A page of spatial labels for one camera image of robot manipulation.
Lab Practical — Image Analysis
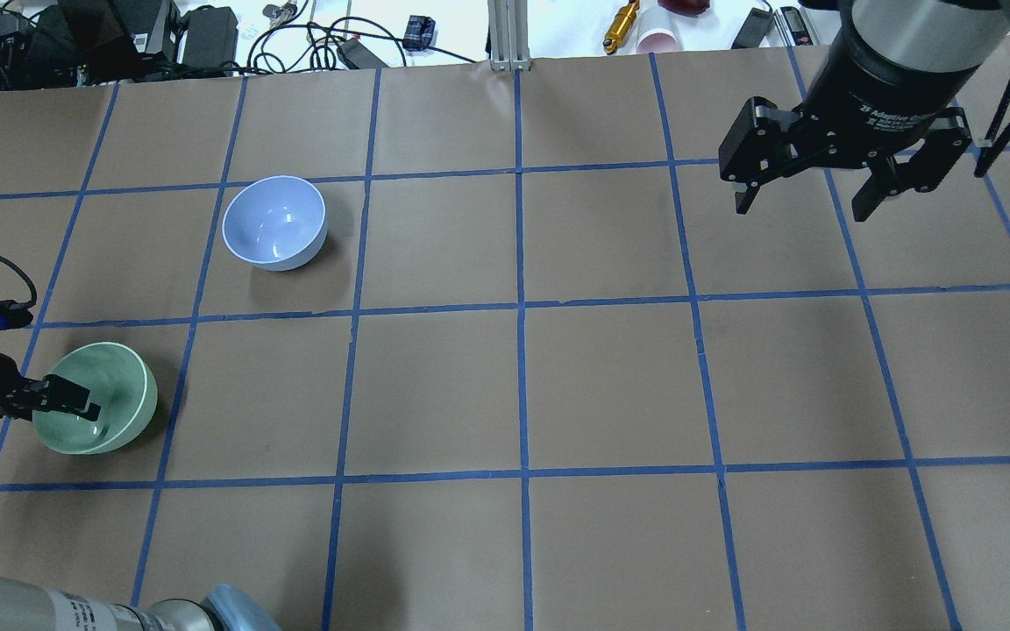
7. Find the aluminium frame post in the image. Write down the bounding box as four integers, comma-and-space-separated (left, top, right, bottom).
487, 0, 530, 72

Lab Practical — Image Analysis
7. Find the black power adapter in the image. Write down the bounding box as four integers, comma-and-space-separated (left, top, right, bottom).
180, 5, 239, 77

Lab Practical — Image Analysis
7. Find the black gripper near bowls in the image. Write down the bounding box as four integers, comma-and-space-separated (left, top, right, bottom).
0, 354, 101, 422

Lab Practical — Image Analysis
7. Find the silver robot arm near bowls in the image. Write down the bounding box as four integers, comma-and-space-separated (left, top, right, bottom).
0, 341, 277, 630

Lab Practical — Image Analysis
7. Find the green ceramic bowl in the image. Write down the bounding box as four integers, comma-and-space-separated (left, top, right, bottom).
32, 341, 158, 456

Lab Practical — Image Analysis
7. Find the blue ceramic bowl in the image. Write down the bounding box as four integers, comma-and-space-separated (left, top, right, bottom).
221, 175, 329, 272

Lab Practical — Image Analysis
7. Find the pink plastic cup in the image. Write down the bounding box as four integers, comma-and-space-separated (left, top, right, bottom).
634, 25, 682, 52

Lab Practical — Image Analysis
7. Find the black idle gripper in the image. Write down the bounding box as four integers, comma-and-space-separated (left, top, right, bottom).
718, 18, 979, 223

